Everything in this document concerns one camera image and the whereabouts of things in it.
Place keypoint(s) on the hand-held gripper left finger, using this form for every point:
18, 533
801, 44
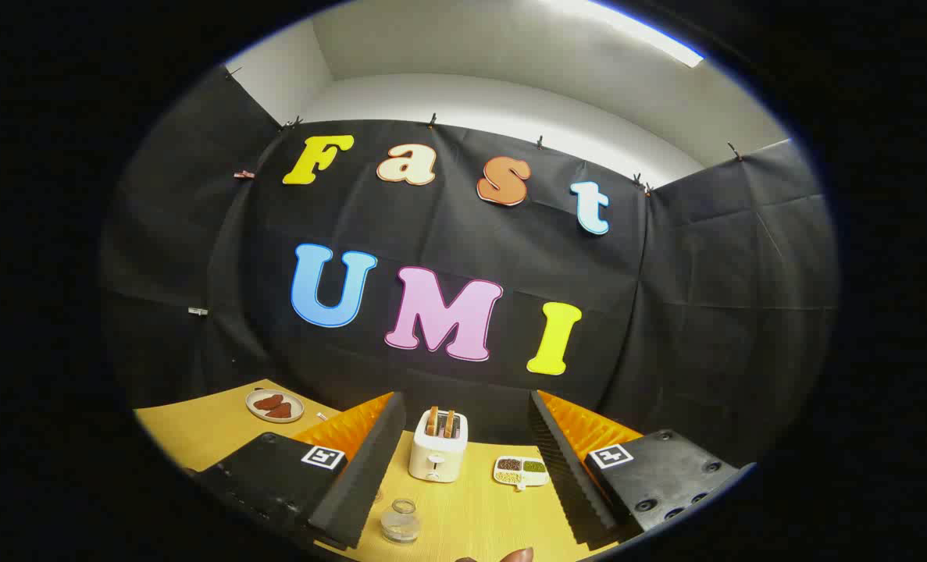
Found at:
369, 476

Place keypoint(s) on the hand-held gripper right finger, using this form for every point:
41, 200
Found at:
565, 476

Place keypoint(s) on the clear plastic juice bottle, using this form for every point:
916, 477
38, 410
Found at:
399, 523

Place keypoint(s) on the divided white dish with beans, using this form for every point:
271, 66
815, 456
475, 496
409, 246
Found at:
521, 472

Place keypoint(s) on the white toaster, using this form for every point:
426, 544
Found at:
437, 457

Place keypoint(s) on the toast slice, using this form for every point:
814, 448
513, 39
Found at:
432, 421
449, 424

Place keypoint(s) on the wooden table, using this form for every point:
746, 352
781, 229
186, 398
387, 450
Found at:
479, 511

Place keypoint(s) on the small round white plate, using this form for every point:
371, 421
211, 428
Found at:
295, 402

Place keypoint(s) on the red sausage piece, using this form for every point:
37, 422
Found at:
268, 402
280, 411

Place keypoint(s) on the black backdrop cloth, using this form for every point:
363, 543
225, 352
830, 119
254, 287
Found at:
463, 250

